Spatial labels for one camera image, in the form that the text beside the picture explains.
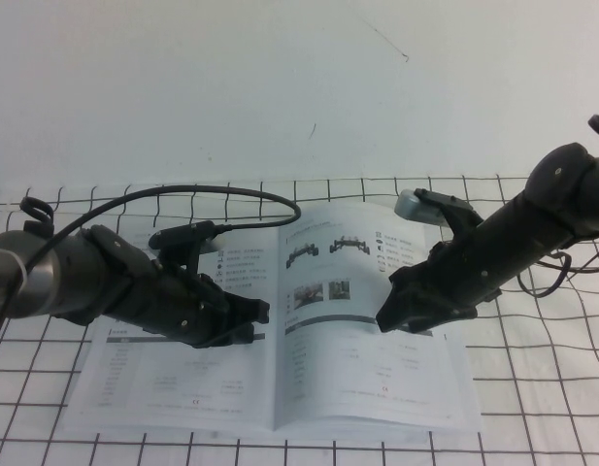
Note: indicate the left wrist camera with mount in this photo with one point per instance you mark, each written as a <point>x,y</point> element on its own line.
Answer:
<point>182,233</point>

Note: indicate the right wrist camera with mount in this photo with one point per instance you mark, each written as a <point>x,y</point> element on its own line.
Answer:
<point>415,206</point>

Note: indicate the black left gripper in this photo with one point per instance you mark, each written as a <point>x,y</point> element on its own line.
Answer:
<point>182,306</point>

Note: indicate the white black-grid tablecloth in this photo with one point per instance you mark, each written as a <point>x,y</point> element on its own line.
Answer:
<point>522,388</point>

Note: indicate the white product catalogue book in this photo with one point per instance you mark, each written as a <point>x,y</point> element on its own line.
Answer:
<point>328,378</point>

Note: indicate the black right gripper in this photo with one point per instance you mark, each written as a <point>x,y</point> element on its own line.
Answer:
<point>449,281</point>

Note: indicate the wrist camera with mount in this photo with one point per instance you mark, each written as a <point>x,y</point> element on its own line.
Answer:
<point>415,206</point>
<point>182,233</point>

